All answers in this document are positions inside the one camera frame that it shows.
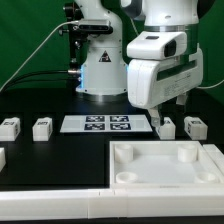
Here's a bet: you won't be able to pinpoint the white tag base sheet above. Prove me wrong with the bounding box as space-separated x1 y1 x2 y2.
60 115 152 133

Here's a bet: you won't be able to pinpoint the white square tabletop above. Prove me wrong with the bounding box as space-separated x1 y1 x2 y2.
109 141 224 189

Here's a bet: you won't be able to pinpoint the black camera on mount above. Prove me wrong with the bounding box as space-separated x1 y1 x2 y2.
59 2 113 69

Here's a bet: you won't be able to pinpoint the white left obstacle wall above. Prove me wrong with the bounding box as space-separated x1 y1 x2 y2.
0 148 6 172

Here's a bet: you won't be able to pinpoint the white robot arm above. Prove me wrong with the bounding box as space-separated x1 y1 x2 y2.
74 0 203 127

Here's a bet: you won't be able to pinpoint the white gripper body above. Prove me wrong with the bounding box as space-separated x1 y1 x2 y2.
127 48 203 109

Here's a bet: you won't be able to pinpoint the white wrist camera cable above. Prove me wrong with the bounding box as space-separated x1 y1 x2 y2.
197 78 224 90

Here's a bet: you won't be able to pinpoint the white right obstacle wall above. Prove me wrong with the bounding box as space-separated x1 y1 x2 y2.
203 144 224 175

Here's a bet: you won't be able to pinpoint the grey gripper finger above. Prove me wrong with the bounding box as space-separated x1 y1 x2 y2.
176 93 188 105
148 107 163 127

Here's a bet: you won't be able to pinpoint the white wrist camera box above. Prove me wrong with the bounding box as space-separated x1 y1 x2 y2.
127 31 187 60

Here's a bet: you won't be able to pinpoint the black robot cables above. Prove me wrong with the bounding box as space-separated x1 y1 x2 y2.
0 68 82 94

